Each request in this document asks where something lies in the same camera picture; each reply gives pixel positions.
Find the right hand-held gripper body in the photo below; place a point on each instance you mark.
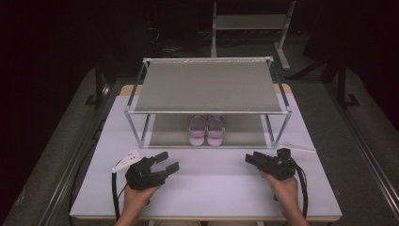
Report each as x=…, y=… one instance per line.
x=279, y=166

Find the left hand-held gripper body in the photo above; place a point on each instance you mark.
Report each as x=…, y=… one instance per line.
x=144, y=175

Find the pink star sandal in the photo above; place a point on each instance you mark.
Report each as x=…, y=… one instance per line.
x=197, y=132
x=215, y=132

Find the metal shoe rack grey shelves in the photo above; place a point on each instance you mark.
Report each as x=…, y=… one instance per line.
x=207, y=84

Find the person's left hand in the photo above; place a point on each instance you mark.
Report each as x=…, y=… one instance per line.
x=138, y=199

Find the person's right hand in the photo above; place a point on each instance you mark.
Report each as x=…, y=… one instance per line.
x=285, y=190

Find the black floor stand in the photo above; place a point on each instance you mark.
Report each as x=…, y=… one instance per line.
x=343, y=88

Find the grey metal stand table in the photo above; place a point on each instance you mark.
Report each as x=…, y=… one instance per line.
x=251, y=22

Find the metal floor rail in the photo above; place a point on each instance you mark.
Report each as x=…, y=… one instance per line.
x=72, y=169
x=367, y=157

